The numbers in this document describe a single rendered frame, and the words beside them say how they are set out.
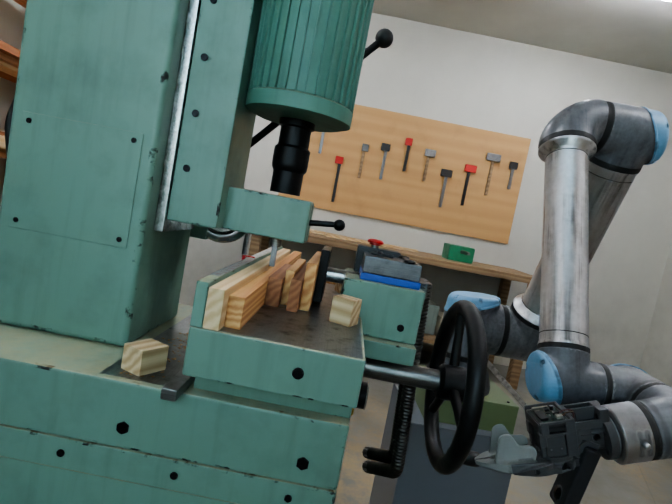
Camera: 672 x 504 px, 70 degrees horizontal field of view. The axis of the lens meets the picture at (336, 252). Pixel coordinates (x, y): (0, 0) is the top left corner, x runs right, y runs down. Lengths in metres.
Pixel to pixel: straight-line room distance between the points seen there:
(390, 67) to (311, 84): 3.52
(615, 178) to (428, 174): 2.99
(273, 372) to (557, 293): 0.60
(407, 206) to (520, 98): 1.30
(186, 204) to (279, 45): 0.28
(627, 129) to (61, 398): 1.14
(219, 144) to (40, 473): 0.51
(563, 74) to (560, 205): 3.62
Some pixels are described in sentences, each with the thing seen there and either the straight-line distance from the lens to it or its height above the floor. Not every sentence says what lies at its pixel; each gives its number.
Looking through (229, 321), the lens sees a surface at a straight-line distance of 0.60.
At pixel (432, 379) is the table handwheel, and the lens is 0.85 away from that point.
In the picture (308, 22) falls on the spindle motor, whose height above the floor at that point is 1.32.
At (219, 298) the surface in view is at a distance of 0.57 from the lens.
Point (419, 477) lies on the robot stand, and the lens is 1.43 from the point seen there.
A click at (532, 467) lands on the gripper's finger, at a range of 0.85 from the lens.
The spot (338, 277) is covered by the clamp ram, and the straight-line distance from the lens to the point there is 0.84.
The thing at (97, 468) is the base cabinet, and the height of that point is 0.68.
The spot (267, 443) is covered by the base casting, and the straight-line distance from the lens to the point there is 0.66.
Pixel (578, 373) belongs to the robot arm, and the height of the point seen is 0.86.
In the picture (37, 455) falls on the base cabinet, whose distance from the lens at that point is 0.78.
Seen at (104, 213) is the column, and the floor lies 1.00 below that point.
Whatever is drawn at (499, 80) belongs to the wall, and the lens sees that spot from 4.43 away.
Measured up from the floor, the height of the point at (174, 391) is 0.81.
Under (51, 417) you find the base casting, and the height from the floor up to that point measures 0.73.
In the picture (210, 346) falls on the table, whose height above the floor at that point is 0.88.
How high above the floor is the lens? 1.06
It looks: 5 degrees down
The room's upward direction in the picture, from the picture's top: 11 degrees clockwise
